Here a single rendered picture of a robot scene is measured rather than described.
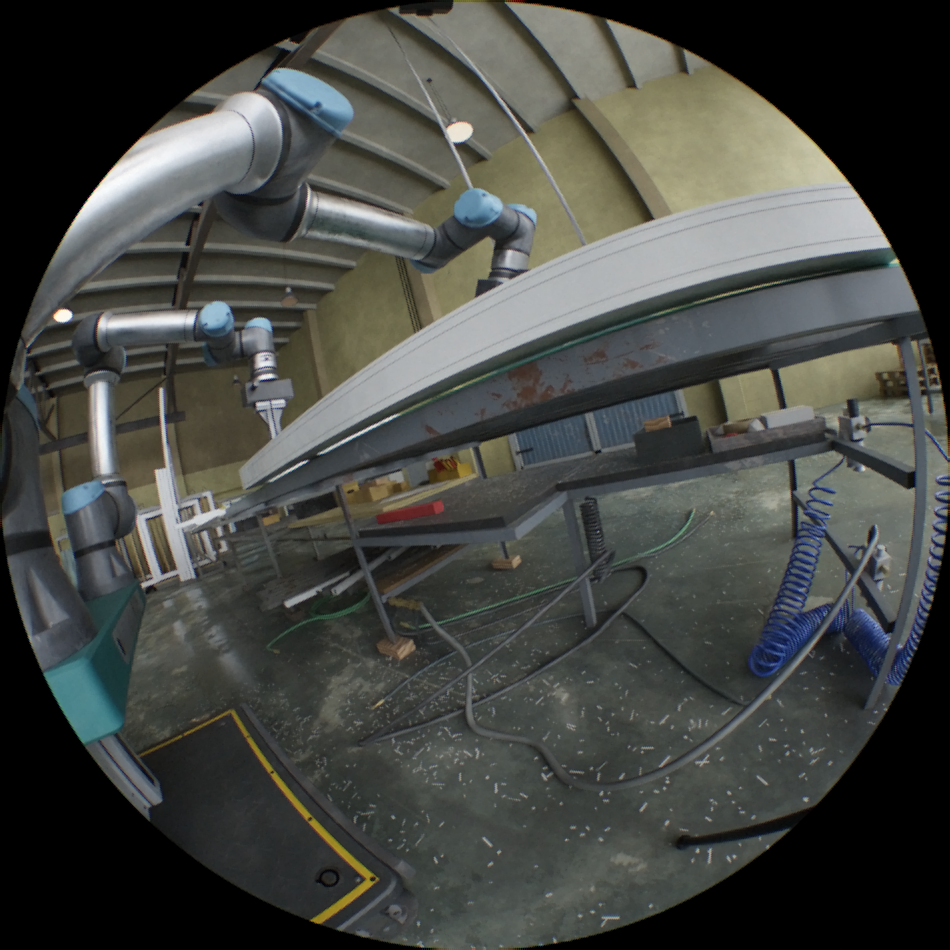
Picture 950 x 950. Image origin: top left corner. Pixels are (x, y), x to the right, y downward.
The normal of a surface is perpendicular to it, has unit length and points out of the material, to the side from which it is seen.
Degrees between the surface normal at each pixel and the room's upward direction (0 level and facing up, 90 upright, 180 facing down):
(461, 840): 0
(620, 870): 0
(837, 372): 90
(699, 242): 90
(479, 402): 90
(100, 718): 90
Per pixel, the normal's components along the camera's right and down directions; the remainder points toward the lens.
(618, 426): -0.58, 0.22
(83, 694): 0.78, -0.18
